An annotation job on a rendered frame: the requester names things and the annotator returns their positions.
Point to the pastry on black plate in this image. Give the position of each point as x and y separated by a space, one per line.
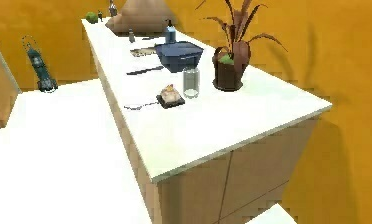
170 96

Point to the green lettuce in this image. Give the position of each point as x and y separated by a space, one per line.
92 17

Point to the white-topped wooden kitchen counter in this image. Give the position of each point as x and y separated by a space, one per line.
194 133

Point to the clear drinking glass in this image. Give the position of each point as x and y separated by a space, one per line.
191 82

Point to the thin grey spoon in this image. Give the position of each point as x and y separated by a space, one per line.
140 106

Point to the dark blue cooking pot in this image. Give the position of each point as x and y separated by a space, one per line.
179 56

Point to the black kitchen knife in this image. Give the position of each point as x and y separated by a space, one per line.
144 70

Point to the brown potted house plant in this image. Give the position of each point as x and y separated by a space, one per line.
232 63

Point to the grey spatula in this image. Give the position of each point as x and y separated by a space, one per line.
143 51

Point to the blue soap dispenser bottle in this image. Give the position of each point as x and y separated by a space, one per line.
170 33

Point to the small grey shaker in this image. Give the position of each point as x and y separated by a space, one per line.
131 36

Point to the brown range hood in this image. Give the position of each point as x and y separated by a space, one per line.
142 16

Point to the grey bottle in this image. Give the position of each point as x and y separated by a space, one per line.
112 8

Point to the small dark shaker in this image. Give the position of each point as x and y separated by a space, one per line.
100 15

